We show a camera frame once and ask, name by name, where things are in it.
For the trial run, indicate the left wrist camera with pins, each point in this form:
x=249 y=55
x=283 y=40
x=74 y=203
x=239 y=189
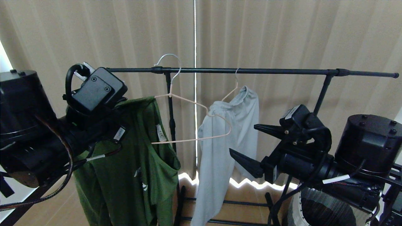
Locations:
x=94 y=91

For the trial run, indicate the white laundry basket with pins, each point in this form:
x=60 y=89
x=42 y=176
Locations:
x=314 y=207

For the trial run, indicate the pink clothes hanger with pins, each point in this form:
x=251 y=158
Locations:
x=236 y=82
x=170 y=93

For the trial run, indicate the pale grey shorts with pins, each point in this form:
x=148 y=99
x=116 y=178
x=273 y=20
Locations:
x=220 y=163

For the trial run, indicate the green garment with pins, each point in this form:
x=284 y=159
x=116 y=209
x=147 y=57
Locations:
x=119 y=188

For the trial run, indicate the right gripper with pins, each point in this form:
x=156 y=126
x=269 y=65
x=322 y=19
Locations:
x=298 y=164

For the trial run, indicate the black clothes rack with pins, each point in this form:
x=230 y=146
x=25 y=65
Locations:
x=251 y=71

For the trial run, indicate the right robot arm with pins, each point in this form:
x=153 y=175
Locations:
x=367 y=141

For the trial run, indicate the beige curtain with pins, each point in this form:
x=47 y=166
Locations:
x=282 y=31

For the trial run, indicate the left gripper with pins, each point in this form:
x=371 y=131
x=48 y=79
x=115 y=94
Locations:
x=94 y=131

